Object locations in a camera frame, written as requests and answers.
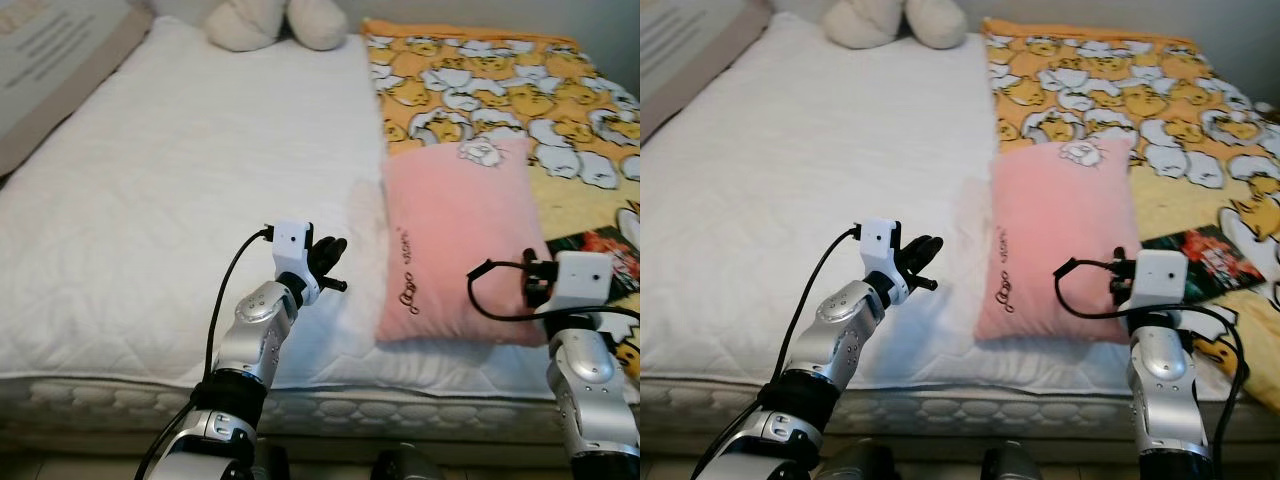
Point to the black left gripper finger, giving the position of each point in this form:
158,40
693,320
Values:
318,255
929,250
908,255
338,250

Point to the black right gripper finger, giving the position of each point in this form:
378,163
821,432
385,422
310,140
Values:
1115,280
531,283

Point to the dark illustrated book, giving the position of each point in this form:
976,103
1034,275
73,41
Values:
605,250
1215,255

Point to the pink fluffy pillow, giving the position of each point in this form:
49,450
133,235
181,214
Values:
450,240
1050,240

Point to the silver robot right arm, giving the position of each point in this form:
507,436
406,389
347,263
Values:
1165,380
590,380

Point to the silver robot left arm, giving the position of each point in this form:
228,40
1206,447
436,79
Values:
255,330
840,330

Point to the white quilted mattress cover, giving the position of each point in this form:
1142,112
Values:
180,180
800,180

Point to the grey quilted mattress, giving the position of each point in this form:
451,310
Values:
1000,412
350,415

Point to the yellow cartoon print blanket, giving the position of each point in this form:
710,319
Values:
500,90
1120,90

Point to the black robot left leg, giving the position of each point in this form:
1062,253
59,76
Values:
855,465
270,465

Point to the black robot leg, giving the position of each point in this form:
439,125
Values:
405,465
270,465
855,465

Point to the black robot right leg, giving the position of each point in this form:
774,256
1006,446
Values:
405,465

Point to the cream plush toy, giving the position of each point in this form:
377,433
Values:
240,25
860,25

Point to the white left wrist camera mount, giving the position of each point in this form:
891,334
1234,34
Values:
292,245
878,245

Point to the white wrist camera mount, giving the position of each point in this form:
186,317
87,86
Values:
878,245
292,245
585,280
1165,278

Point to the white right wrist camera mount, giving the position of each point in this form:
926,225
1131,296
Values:
1165,278
585,280

